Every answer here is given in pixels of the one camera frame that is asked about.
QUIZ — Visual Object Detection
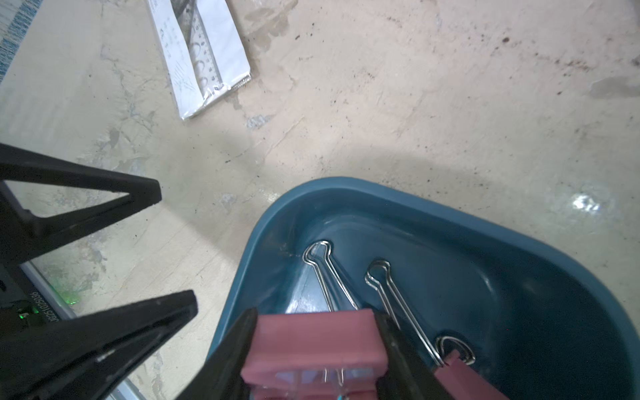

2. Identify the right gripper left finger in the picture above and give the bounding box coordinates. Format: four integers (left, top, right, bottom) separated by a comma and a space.
178, 308, 258, 400

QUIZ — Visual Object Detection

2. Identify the white ruler package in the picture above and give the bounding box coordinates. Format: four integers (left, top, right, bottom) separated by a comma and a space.
148, 0, 252, 120

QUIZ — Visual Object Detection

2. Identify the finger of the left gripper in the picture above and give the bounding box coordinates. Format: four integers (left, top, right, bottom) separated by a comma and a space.
1, 144, 162, 265
1, 290, 198, 399

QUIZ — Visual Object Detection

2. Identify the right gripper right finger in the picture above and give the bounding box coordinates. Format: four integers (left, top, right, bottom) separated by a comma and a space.
374, 311, 453, 400

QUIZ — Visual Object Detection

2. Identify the teal plastic storage box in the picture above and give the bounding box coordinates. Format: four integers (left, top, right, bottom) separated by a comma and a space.
212, 178, 639, 399

